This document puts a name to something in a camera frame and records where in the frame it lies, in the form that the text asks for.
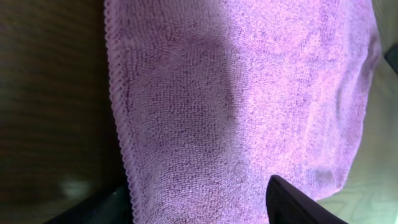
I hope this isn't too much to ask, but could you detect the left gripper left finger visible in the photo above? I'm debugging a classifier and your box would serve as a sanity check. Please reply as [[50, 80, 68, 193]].
[[44, 183, 133, 224]]

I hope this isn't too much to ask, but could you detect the purple microfibre cloth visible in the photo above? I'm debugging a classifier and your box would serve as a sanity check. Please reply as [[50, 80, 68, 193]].
[[104, 0, 381, 223]]

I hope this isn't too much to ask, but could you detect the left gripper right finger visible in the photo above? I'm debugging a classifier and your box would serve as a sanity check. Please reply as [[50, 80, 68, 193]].
[[266, 175, 347, 224]]

